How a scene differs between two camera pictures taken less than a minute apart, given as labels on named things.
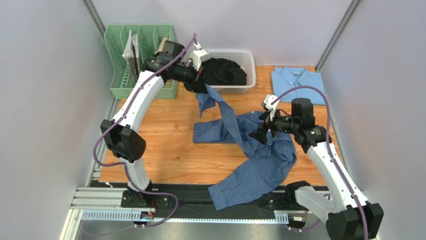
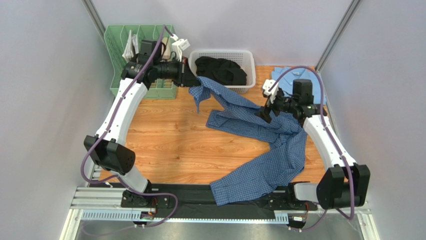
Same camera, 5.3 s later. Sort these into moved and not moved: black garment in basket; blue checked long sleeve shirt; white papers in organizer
Moved: blue checked long sleeve shirt
Not moved: white papers in organizer; black garment in basket
